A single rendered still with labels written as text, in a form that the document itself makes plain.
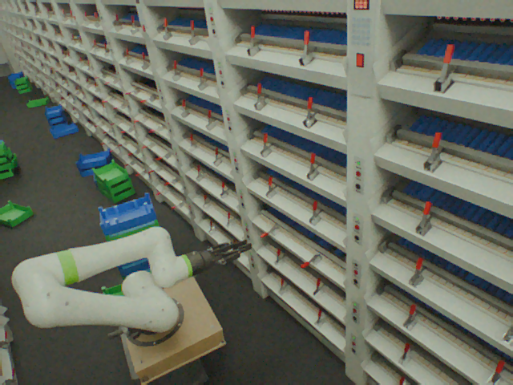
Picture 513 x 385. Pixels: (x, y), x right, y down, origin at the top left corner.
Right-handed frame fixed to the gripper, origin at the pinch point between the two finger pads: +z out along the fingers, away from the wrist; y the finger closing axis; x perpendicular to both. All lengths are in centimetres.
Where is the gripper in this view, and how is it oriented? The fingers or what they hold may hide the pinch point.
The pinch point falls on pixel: (242, 246)
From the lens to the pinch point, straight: 167.6
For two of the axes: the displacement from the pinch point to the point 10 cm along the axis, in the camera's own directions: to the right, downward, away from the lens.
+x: 0.2, -9.0, -4.4
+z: 8.2, -2.4, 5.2
